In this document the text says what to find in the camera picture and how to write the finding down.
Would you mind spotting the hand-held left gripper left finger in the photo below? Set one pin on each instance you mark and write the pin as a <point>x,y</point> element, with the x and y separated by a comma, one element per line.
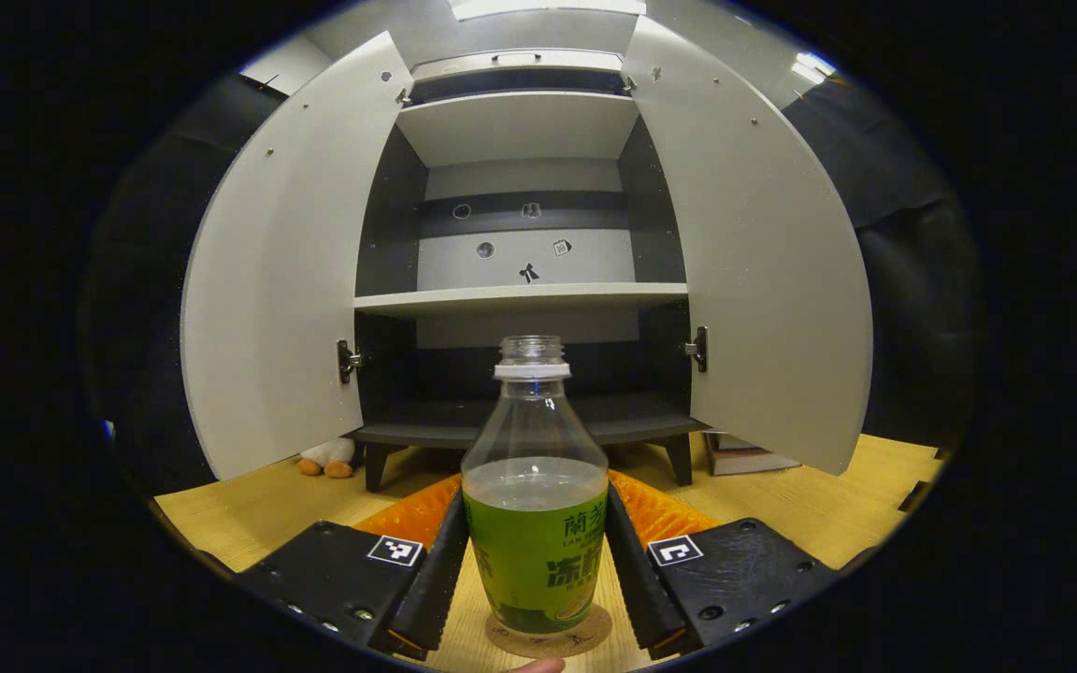
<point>440,579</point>

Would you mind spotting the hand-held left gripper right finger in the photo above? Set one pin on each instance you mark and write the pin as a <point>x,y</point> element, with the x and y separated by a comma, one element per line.
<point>632,579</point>

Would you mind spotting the green label bottle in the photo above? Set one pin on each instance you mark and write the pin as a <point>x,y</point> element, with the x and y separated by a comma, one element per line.
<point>534,551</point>

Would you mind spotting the round cork coaster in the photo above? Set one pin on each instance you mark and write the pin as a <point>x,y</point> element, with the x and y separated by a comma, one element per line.
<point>538,646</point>

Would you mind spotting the grey cabinet door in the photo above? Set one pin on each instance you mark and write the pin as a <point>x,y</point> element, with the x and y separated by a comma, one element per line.
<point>763,262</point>
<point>286,280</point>

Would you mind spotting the white orange plush toy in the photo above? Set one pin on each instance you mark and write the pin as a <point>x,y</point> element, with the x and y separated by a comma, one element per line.
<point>328,458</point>

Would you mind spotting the stack of books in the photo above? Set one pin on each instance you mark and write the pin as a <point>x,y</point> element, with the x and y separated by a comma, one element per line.
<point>744,456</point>

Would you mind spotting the black backdrop cloth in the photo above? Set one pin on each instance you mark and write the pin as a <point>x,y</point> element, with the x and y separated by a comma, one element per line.
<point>912,280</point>

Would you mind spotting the small ceiling light panel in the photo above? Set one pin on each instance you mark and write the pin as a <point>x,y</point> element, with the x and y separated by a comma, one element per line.
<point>814,67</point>

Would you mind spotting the large ceiling light panel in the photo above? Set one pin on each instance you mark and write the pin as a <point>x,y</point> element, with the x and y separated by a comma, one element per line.
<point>548,7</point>

